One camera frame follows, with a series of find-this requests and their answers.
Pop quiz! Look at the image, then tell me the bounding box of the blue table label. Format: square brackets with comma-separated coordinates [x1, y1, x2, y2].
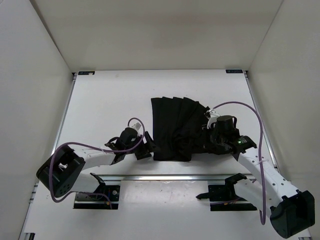
[77, 71, 95, 76]
[225, 69, 243, 74]

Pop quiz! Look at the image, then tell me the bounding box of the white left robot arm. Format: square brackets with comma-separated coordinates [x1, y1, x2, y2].
[36, 127, 160, 200]

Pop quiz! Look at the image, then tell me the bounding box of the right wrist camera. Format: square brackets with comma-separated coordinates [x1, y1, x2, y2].
[204, 108, 220, 129]

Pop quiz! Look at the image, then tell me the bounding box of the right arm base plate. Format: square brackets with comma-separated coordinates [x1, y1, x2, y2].
[196, 184, 257, 212]

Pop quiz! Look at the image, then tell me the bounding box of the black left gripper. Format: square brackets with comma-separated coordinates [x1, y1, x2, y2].
[125, 130, 161, 160]

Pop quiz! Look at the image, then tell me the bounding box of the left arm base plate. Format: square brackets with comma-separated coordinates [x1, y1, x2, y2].
[73, 185, 121, 210]

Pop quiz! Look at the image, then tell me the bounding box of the aluminium front rail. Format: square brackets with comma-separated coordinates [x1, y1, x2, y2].
[72, 174, 282, 183]

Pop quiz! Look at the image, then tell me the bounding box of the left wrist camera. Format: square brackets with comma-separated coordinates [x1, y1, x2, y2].
[131, 122, 142, 133]

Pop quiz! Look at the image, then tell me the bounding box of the left blue table label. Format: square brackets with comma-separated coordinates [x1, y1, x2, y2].
[77, 71, 95, 76]

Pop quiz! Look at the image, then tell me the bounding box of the right blue table label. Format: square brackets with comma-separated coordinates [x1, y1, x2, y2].
[225, 69, 243, 74]

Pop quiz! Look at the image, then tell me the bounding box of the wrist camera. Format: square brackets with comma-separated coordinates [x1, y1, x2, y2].
[131, 122, 142, 133]
[204, 108, 220, 129]

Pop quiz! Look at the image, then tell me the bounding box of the black pleated skirt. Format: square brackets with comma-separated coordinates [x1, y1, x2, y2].
[150, 97, 210, 162]

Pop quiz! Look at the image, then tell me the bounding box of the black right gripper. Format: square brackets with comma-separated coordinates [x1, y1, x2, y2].
[195, 124, 227, 150]

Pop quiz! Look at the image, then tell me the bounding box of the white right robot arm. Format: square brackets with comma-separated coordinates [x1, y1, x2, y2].
[197, 111, 316, 239]

